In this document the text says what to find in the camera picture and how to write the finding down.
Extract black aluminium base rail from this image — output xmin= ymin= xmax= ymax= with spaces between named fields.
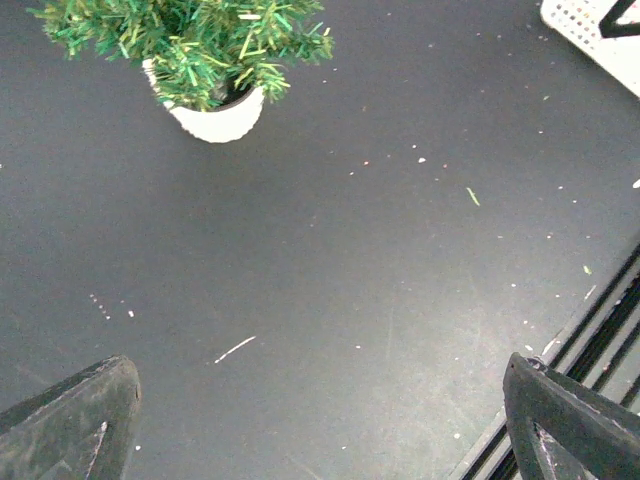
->
xmin=448 ymin=249 xmax=639 ymax=479

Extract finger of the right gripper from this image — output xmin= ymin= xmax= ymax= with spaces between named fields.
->
xmin=598 ymin=0 xmax=640 ymax=39

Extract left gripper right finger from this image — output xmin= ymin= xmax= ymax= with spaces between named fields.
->
xmin=503 ymin=352 xmax=639 ymax=479

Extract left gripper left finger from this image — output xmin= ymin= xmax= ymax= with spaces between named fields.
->
xmin=1 ymin=355 xmax=142 ymax=479

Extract white plastic basket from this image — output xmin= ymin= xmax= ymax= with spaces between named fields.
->
xmin=540 ymin=1 xmax=639 ymax=95

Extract small green christmas tree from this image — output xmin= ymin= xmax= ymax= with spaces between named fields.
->
xmin=31 ymin=0 xmax=334 ymax=144

